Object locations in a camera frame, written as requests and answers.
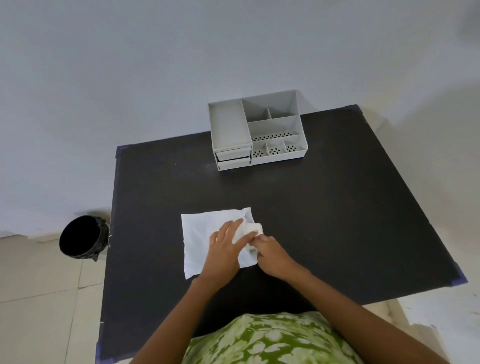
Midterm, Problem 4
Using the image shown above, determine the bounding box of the black waste bin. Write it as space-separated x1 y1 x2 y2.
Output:
59 215 110 263

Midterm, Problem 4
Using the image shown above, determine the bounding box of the person's right forearm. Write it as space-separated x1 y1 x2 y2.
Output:
298 268 467 364

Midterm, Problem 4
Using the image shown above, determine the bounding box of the white cloth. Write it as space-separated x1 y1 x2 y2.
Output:
181 207 264 280

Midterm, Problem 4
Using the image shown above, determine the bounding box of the green white patterned garment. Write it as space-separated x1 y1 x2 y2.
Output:
181 311 365 364

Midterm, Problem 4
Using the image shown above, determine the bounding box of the grey plastic desk organizer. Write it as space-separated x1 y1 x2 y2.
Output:
208 89 309 172

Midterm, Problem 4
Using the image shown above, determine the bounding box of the grey organizer drawer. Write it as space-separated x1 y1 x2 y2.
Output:
215 148 251 162
217 157 251 172

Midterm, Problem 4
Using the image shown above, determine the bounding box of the person's left hand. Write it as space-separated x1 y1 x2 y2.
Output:
197 218 259 289

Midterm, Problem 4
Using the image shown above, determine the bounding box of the person's left forearm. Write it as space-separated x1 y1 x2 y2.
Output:
128 275 235 364

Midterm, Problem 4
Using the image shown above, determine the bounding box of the person's right hand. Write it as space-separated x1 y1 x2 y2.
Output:
247 234 313 281

